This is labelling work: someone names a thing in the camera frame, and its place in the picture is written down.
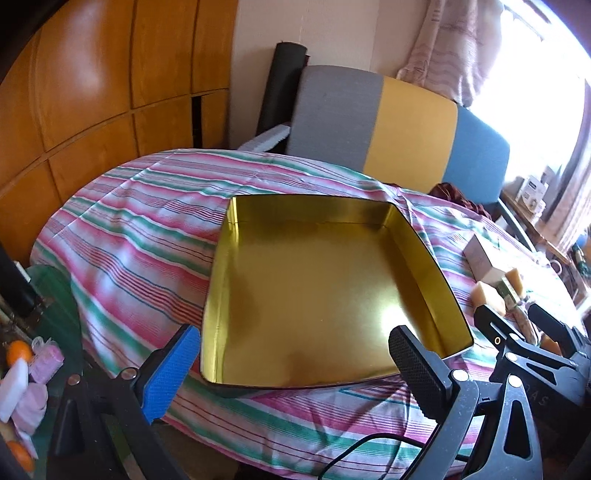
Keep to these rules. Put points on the wooden side table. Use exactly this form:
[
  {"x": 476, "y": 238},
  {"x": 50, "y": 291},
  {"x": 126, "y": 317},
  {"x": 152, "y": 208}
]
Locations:
[{"x": 535, "y": 221}]

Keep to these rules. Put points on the white carton box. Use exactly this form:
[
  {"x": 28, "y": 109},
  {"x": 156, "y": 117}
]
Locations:
[{"x": 485, "y": 256}]

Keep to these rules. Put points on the white soap block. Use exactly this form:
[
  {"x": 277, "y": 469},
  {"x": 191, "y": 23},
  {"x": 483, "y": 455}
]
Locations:
[{"x": 11, "y": 390}]

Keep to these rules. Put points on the grey yellow blue chair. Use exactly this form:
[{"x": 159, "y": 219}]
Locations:
[{"x": 406, "y": 124}]

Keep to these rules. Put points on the gold tin box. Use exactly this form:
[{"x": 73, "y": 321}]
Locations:
[{"x": 314, "y": 286}]

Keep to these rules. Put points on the dark red cloth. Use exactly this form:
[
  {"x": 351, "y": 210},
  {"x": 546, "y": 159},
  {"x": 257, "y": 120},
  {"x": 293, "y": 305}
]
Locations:
[{"x": 457, "y": 194}]

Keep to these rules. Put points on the pink patterned curtain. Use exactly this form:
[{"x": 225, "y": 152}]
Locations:
[
  {"x": 452, "y": 46},
  {"x": 577, "y": 194}
]

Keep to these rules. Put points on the orange fruit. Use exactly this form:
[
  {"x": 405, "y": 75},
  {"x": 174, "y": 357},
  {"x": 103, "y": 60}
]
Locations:
[
  {"x": 21, "y": 454},
  {"x": 19, "y": 351}
]

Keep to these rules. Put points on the pink cloth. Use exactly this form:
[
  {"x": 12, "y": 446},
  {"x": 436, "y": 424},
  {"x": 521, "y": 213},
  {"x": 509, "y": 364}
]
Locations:
[{"x": 30, "y": 408}]

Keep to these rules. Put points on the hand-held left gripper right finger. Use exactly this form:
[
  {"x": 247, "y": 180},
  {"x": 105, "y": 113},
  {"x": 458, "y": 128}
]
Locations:
[{"x": 415, "y": 369}]

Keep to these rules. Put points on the striped tablecloth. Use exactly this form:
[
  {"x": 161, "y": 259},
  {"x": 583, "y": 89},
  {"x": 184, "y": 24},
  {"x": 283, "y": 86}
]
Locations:
[{"x": 138, "y": 240}]

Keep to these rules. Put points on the wooden wardrobe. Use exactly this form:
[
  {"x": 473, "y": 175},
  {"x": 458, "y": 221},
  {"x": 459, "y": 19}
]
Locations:
[{"x": 92, "y": 92}]

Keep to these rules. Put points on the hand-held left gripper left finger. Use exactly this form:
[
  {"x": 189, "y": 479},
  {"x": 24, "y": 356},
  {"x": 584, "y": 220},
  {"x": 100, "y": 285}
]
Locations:
[{"x": 171, "y": 374}]

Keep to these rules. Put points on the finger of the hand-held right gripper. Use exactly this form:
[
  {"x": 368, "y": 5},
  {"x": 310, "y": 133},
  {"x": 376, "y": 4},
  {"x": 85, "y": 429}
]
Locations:
[
  {"x": 554, "y": 325},
  {"x": 496, "y": 330}
]

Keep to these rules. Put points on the white product box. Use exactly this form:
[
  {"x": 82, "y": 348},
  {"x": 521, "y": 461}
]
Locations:
[{"x": 531, "y": 191}]

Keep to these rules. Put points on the black rolled mat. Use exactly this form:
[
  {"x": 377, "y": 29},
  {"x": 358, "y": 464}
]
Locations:
[{"x": 279, "y": 87}]

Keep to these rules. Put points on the pink hair roller pack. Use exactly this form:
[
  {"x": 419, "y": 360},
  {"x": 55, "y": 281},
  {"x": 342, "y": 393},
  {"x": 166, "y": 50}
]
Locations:
[{"x": 46, "y": 359}]

